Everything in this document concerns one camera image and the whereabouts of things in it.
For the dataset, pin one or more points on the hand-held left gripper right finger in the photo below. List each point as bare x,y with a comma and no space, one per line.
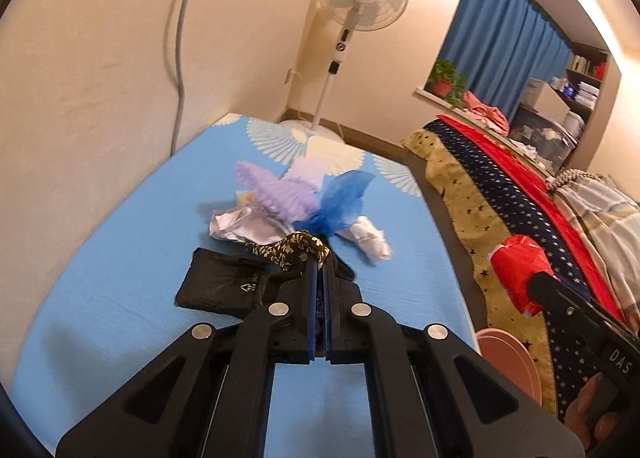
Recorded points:
327,313

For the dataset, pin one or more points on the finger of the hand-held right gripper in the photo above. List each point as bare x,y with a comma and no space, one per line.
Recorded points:
560,300

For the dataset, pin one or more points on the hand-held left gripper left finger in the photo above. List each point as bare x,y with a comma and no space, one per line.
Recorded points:
312,310

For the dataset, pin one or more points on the red plastic wrapper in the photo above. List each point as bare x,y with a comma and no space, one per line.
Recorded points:
515,268

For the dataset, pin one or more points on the dark floral wrapper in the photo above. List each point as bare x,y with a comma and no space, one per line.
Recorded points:
290,248

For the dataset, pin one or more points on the pink plastic bin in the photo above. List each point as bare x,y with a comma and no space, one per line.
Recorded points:
510,358

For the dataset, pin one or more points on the white tissue paper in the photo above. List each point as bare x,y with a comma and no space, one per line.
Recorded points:
370,238

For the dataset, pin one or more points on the black pouch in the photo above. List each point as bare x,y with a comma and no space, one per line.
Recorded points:
215,283

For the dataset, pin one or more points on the blue plastic bag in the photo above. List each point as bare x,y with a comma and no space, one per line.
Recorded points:
340,203

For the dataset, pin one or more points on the silver foil wrapper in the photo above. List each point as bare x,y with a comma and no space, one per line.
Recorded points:
240,225

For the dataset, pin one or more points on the purple foam net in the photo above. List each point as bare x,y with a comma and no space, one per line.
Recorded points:
280,193

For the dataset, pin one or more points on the small pale yellow wrapper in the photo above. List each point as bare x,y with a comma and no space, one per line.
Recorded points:
246,197

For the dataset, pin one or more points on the person's right hand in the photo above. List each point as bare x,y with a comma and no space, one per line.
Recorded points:
582,405

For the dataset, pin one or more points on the striped quilt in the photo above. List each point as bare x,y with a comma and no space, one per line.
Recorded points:
600,218

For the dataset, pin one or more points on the navy star blanket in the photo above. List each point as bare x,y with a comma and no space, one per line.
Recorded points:
500,198

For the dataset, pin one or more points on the yellow star bed skirt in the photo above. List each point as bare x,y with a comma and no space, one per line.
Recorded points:
465,208

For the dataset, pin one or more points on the red blanket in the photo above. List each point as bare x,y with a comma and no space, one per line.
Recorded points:
510,163

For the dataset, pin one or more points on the white cloth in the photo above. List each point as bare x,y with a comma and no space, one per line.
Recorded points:
525,148

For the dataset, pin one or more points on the clear plastic storage box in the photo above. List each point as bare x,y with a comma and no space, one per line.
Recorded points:
540,138

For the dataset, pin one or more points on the white plastic jar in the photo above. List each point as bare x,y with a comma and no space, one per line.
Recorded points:
574,124

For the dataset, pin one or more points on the blue printed tablecloth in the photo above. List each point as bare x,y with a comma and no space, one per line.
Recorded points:
125,238

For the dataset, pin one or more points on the pink cloth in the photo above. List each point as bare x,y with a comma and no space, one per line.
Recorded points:
485,113

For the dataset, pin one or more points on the grey cardboard box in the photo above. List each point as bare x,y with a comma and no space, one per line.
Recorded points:
542,96

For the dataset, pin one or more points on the blue and white packets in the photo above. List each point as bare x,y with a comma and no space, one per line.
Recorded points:
580,93

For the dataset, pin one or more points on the row of books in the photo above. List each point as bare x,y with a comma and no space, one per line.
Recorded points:
585,66

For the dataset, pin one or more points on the white windowsill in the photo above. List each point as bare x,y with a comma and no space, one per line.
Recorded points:
435,99

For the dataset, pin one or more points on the potted green plant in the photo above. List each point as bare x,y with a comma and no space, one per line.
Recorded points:
442,86

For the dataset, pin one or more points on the wooden shelf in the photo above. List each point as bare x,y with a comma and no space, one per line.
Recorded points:
600,56

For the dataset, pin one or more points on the blue curtain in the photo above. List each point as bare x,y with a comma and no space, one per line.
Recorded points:
500,48

